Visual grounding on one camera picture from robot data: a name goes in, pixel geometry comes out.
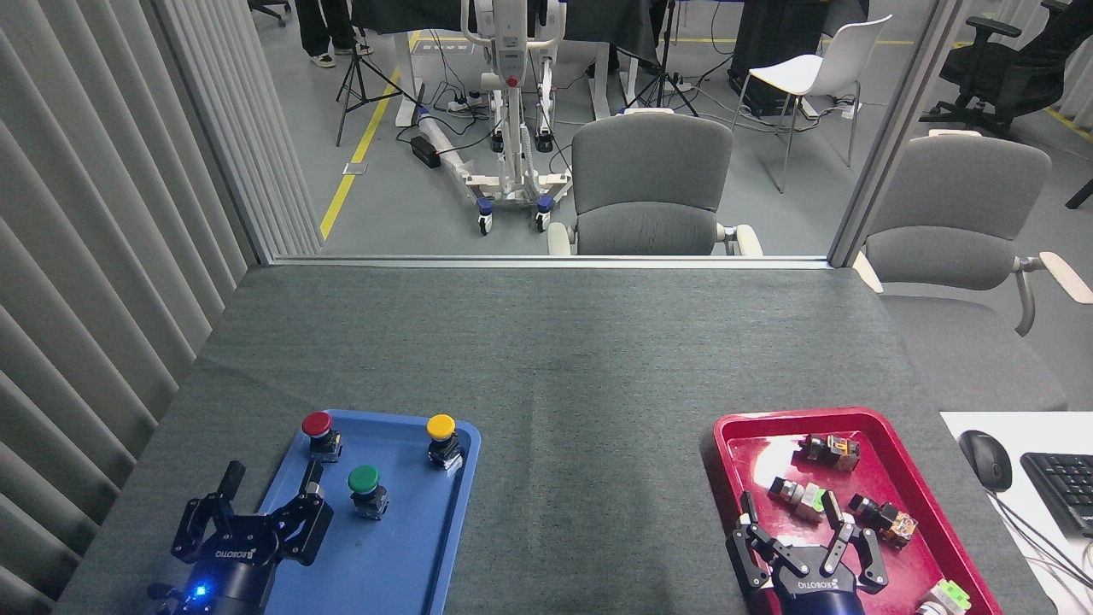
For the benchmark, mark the black power brick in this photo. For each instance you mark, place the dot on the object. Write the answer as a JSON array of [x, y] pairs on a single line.
[[424, 151]]

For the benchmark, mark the red plastic tray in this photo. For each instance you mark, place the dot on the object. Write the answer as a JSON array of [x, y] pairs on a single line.
[[768, 453]]

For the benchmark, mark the black office chair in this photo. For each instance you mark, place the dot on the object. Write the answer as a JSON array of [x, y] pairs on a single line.
[[1016, 68]]

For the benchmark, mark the black orange switch module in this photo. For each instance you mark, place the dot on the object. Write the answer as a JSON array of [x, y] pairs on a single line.
[[828, 451], [888, 521]]

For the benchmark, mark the white stand on wheels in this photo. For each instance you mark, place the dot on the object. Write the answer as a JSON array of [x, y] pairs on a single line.
[[512, 102]]

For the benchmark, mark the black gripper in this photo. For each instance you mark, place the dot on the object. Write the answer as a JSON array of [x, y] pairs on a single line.
[[239, 585], [807, 600]]

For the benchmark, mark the black computer mouse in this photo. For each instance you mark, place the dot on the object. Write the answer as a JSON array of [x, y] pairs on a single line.
[[986, 461]]

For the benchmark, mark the black tripod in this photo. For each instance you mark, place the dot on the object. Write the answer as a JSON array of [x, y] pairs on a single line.
[[357, 81], [664, 81]]

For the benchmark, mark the person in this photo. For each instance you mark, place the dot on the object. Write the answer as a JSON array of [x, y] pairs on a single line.
[[320, 26]]

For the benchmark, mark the red push button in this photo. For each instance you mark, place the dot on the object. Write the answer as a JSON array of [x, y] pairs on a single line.
[[317, 424]]

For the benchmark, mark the blue plastic tray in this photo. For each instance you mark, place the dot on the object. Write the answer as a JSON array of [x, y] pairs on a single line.
[[401, 547]]

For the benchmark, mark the green push button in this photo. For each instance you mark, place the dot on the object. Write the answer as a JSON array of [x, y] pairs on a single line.
[[365, 480]]

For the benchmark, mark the silver post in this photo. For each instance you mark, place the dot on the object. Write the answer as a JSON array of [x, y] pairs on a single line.
[[897, 128]]

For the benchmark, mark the grey table cloth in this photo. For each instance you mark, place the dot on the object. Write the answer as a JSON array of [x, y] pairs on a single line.
[[546, 359]]

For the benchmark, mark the white plastic chair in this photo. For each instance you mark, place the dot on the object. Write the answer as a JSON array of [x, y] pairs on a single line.
[[820, 68]]

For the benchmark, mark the yellow push button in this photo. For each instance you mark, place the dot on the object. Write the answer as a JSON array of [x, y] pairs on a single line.
[[441, 425]]

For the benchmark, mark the black keyboard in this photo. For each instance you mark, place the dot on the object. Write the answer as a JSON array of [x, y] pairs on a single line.
[[1063, 491]]

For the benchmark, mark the white green switch module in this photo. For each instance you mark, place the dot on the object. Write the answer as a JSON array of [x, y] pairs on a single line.
[[946, 598], [798, 497]]

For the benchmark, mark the grey office chair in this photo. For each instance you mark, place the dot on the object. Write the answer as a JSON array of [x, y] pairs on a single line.
[[649, 171], [956, 205]]

